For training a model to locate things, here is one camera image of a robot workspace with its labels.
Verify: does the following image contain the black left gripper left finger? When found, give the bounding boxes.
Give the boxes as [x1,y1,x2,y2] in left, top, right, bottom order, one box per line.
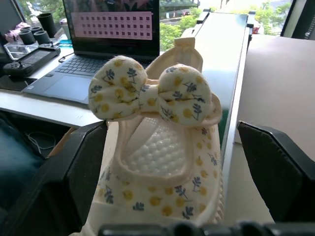
[0,120,109,236]

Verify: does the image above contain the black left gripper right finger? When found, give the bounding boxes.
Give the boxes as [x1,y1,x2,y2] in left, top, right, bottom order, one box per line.
[236,120,315,223]

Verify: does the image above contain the cream floral bow shoe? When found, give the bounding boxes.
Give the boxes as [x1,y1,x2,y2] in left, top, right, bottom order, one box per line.
[81,27,225,236]

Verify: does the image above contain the white side desk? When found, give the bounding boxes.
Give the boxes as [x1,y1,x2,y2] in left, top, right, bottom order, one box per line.
[0,45,104,128]

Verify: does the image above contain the black handheld remote controller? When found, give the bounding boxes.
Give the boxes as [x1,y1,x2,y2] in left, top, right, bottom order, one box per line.
[2,43,62,77]

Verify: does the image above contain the clear plastic tray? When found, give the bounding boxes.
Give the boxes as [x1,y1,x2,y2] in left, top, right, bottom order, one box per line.
[3,42,40,60]

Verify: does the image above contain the grey open laptop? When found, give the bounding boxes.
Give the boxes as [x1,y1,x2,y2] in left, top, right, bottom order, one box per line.
[22,0,160,103]

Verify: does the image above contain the tall black cylinder cup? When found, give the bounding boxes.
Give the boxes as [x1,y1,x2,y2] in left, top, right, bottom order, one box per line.
[36,13,58,39]

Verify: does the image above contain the pink purple cloth bundle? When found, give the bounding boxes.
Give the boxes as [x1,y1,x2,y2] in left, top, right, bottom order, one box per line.
[5,22,32,43]

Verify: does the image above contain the white cable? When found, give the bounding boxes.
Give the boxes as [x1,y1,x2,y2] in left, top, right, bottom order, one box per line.
[24,131,58,155]

